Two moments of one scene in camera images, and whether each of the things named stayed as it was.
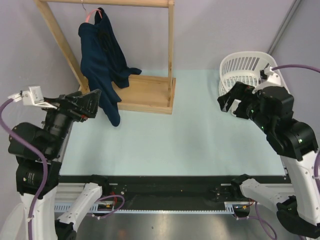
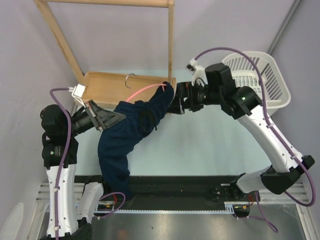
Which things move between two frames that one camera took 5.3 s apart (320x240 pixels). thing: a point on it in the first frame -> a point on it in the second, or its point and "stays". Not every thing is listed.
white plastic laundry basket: (245, 66) stays
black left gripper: (79, 107) -> (102, 119)
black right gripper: (238, 92) -> (184, 90)
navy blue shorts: (104, 64) -> (115, 141)
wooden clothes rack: (149, 93) stays
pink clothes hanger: (88, 14) -> (146, 88)
